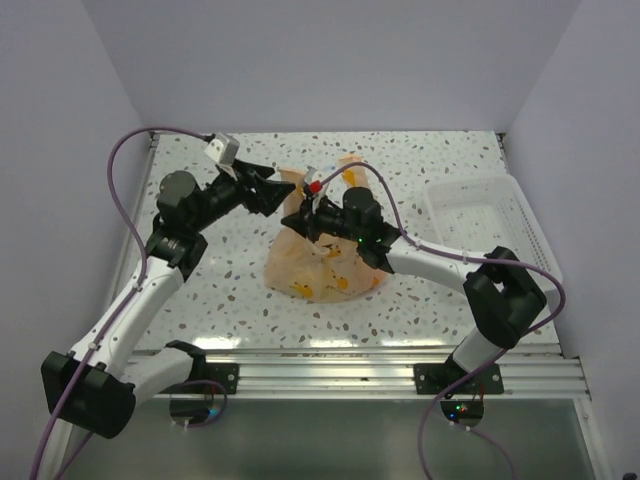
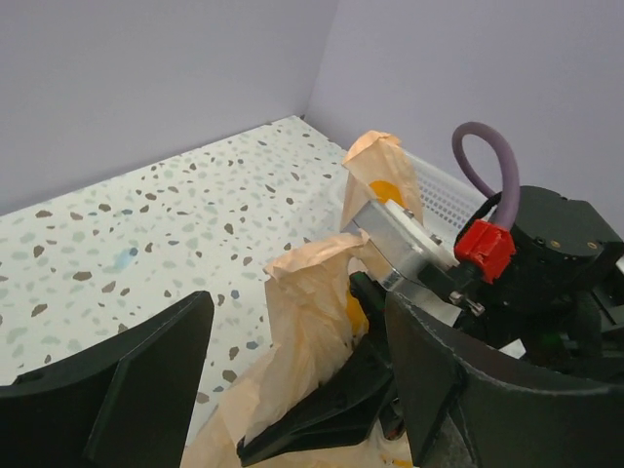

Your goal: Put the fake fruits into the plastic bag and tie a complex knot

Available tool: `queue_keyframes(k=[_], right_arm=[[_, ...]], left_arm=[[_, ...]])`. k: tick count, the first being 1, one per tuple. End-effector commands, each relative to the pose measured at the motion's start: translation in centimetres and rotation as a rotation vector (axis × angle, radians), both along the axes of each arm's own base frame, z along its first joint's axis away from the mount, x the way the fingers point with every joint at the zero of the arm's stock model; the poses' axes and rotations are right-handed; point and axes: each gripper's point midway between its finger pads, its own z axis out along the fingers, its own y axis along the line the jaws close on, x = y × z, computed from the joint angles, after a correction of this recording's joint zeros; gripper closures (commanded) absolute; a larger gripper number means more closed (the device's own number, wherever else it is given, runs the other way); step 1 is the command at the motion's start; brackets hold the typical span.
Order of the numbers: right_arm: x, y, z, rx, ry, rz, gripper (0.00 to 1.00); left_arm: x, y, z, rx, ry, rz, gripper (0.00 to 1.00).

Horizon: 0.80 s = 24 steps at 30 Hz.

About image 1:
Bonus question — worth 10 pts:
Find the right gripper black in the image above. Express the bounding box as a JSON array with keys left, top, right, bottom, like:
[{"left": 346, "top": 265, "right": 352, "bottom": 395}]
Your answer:
[{"left": 282, "top": 191, "right": 363, "bottom": 245}]

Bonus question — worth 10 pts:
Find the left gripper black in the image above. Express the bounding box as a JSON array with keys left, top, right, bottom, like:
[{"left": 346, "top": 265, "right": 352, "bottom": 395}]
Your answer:
[{"left": 189, "top": 158, "right": 294, "bottom": 233}]

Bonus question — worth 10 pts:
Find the orange translucent plastic bag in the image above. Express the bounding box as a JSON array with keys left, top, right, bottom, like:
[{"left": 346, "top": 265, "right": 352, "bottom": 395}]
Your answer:
[{"left": 262, "top": 155, "right": 396, "bottom": 304}]

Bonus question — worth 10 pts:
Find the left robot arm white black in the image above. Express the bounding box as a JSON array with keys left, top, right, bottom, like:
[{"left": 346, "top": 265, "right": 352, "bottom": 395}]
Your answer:
[{"left": 41, "top": 160, "right": 296, "bottom": 439}]

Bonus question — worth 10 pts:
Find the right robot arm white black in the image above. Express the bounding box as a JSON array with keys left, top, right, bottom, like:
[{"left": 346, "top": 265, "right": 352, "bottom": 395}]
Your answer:
[{"left": 281, "top": 187, "right": 547, "bottom": 393}]

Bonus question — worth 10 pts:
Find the white plastic tray basket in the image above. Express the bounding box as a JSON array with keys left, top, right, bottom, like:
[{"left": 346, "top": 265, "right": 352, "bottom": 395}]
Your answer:
[{"left": 424, "top": 174, "right": 563, "bottom": 281}]

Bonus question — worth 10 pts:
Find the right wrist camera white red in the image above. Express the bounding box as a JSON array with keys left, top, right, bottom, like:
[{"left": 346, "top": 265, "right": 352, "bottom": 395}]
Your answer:
[{"left": 298, "top": 167, "right": 333, "bottom": 215}]

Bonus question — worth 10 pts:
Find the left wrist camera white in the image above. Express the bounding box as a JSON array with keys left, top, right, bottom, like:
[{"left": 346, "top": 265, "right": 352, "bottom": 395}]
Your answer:
[{"left": 204, "top": 133, "right": 240, "bottom": 167}]

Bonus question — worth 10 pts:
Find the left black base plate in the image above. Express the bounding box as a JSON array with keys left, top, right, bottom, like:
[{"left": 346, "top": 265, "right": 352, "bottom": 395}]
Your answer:
[{"left": 163, "top": 363, "right": 240, "bottom": 395}]

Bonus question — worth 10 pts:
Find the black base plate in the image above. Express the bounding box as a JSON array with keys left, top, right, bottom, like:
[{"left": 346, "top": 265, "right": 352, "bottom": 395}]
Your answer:
[
  {"left": 413, "top": 362, "right": 505, "bottom": 395},
  {"left": 163, "top": 363, "right": 240, "bottom": 395}
]

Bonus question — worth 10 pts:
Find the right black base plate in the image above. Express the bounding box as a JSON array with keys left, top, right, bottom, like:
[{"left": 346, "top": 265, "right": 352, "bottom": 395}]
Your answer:
[{"left": 413, "top": 362, "right": 505, "bottom": 395}]

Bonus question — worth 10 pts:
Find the aluminium rail frame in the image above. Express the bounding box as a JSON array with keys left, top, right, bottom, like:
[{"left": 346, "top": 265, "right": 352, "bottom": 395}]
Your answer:
[{"left": 119, "top": 130, "right": 600, "bottom": 479}]

